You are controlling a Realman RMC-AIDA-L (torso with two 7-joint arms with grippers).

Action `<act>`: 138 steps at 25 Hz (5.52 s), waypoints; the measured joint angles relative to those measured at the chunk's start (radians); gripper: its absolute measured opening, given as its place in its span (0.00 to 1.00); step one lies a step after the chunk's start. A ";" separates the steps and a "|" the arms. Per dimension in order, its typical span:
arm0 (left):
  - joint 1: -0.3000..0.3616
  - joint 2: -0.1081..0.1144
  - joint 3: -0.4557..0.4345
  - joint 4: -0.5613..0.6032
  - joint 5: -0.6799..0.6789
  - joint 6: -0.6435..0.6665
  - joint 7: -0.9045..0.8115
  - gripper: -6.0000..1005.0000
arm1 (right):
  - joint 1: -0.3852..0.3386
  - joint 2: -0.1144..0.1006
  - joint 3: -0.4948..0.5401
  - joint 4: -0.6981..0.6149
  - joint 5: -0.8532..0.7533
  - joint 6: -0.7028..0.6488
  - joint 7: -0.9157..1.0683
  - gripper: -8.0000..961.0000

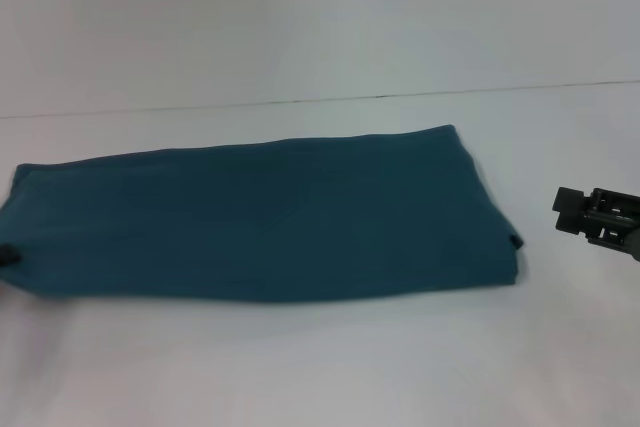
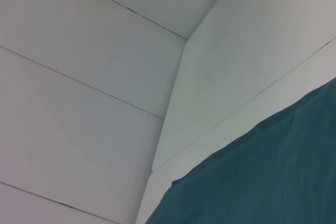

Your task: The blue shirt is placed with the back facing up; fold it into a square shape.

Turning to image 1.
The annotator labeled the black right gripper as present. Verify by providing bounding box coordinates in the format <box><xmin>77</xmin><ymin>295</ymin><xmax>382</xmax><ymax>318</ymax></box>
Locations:
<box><xmin>551</xmin><ymin>186</ymin><xmax>640</xmax><ymax>264</ymax></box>

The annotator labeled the blue-green shirt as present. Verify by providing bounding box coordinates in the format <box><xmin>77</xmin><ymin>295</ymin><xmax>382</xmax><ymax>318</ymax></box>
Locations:
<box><xmin>0</xmin><ymin>124</ymin><xmax>527</xmax><ymax>307</ymax></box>

